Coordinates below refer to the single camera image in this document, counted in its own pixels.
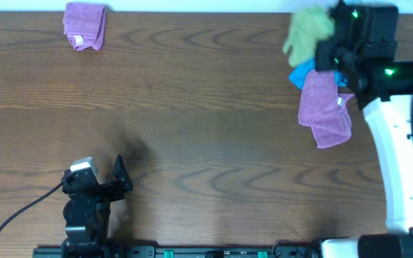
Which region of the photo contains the purple cloth in pile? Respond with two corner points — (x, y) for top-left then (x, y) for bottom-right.
(298, 70), (354, 148)

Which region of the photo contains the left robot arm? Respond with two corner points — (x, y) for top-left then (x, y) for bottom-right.
(60, 154), (133, 257)

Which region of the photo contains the blue cloth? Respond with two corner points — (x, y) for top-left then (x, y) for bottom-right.
(288, 59), (348, 90)

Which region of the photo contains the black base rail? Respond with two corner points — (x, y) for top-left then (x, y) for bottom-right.
(32, 245), (320, 258)

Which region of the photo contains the green microfiber cloth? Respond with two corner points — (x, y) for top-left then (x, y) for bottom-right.
(283, 6), (335, 68)

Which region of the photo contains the folded purple cloth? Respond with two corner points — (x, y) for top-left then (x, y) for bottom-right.
(63, 2), (107, 51)

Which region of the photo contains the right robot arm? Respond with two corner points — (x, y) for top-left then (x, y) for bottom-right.
(315, 37), (413, 257)

